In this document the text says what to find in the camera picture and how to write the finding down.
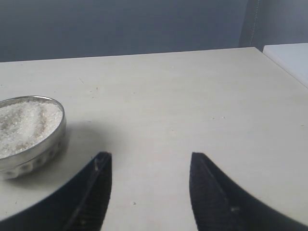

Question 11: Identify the white side table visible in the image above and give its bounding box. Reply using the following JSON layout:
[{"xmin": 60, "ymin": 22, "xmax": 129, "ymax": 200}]
[{"xmin": 263, "ymin": 43, "xmax": 308, "ymax": 88}]

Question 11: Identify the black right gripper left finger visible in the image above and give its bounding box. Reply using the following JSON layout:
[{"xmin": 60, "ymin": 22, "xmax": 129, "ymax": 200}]
[{"xmin": 0, "ymin": 152, "xmax": 112, "ymax": 231}]

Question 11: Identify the steel bowl of rice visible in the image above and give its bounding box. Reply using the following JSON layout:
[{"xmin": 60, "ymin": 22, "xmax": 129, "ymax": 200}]
[{"xmin": 0, "ymin": 96, "xmax": 66, "ymax": 180}]

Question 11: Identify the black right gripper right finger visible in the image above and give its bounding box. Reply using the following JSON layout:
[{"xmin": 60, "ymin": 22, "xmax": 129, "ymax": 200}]
[{"xmin": 189, "ymin": 153, "xmax": 308, "ymax": 231}]

